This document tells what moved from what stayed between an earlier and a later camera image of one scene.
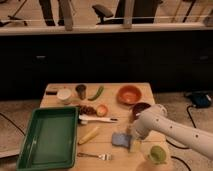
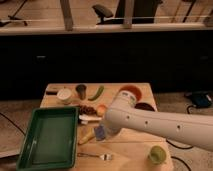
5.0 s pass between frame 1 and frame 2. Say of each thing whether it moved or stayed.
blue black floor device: stayed
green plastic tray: stayed
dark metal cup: stayed
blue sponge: moved
